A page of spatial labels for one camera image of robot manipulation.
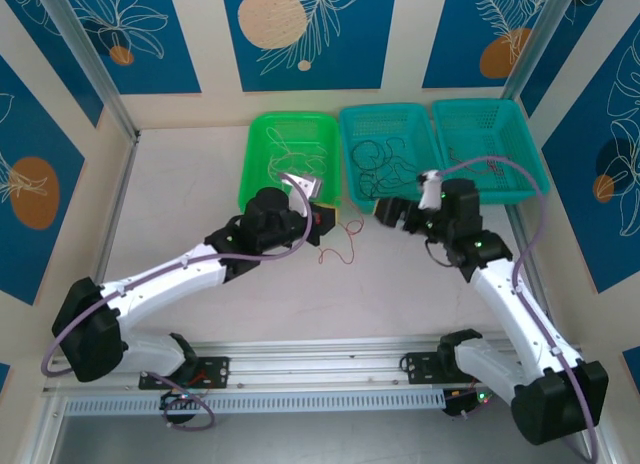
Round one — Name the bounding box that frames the thin red cable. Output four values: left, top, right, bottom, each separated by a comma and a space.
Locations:
447, 146, 507, 179
317, 197, 364, 266

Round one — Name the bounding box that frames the thin white cable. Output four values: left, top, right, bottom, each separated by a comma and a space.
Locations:
292, 146, 332, 181
266, 126, 301, 178

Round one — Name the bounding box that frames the green plastic basket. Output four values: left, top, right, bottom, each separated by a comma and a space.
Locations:
235, 111, 344, 218

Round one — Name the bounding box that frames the teal plastic basket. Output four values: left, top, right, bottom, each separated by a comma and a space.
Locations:
431, 98, 552, 206
338, 102, 446, 216

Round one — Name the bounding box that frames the black controller board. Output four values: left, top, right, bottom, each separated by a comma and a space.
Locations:
158, 389, 202, 411
442, 387, 497, 419

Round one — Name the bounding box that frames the grey metal sheet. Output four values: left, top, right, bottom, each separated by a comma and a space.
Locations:
29, 396, 609, 464

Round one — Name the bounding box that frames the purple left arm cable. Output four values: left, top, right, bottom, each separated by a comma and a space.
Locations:
40, 171, 316, 431

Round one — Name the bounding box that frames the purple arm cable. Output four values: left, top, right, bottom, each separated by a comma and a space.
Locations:
40, 171, 316, 431
438, 155, 600, 463

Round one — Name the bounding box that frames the aluminium side rail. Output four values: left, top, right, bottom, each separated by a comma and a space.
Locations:
73, 131, 142, 356
504, 203, 554, 335

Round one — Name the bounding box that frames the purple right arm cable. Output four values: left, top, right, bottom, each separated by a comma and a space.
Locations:
438, 155, 600, 463

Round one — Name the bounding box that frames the aluminium mounting rail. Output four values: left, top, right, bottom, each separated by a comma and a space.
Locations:
42, 336, 599, 396

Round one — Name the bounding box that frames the blue floral wall panel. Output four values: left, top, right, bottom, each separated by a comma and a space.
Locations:
0, 0, 105, 129
220, 0, 399, 92
519, 0, 640, 119
422, 0, 556, 90
542, 28, 640, 294
0, 56, 86, 306
64, 0, 202, 96

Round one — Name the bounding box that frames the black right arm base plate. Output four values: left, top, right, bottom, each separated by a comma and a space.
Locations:
402, 351, 451, 386

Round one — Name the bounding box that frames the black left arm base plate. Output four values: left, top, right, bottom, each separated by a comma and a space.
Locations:
138, 356, 232, 390

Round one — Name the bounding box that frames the grey slotted cable duct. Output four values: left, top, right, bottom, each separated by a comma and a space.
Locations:
63, 387, 447, 417

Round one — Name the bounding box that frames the aluminium frame post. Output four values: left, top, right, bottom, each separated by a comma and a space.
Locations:
503, 0, 576, 105
35, 0, 142, 144

